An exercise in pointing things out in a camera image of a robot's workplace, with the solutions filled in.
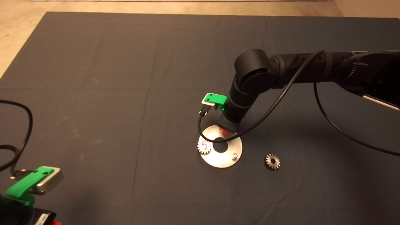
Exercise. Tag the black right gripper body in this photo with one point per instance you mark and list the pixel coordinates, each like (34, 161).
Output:
(229, 122)

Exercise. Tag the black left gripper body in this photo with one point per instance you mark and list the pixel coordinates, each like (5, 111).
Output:
(37, 217)

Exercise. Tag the small steel planetary gear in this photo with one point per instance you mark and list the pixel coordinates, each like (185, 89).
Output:
(204, 147)
(268, 162)

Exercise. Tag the round metal carrier plate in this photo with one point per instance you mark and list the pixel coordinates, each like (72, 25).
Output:
(218, 162)

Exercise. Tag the dark grey table cloth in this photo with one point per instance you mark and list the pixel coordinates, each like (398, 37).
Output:
(125, 78)

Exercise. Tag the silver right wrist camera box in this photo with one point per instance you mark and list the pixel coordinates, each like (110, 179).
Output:
(212, 105)

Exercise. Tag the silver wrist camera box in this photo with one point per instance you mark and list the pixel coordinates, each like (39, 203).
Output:
(212, 105)
(51, 181)

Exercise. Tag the green right camera mount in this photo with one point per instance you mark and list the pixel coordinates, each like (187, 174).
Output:
(215, 98)

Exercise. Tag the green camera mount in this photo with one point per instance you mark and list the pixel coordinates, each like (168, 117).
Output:
(215, 98)
(25, 182)

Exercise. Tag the green left camera mount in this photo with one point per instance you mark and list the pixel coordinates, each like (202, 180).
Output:
(25, 182)

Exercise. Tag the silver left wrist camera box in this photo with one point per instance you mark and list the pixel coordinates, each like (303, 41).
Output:
(51, 181)

